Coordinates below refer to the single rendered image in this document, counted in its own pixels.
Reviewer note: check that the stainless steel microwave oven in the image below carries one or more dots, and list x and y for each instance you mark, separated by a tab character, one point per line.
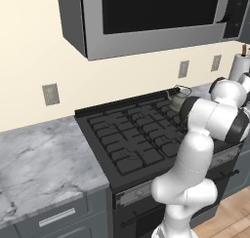
143	42

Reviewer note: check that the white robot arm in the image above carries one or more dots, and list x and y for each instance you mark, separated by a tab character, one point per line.
195	157

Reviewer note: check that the pale grey pot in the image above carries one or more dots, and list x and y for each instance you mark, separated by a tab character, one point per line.
177	100

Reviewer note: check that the grey stove knob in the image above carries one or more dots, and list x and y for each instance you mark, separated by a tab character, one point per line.
140	193
232	154
223	158

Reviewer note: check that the grey base cabinet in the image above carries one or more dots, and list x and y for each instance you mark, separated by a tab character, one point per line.
97	212
241	170

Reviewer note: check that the grey wall outlet plate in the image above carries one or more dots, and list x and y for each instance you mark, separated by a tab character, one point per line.
216	63
183	69
50	94

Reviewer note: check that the white paper towel roll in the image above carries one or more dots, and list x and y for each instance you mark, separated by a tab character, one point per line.
238	68

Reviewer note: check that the grey wall cabinet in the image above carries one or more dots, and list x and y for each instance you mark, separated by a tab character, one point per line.
245	14

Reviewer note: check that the grey drawer front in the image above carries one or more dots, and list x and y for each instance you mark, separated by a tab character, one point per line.
74	204

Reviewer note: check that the black gas stove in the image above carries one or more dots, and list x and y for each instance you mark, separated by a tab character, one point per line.
130	138

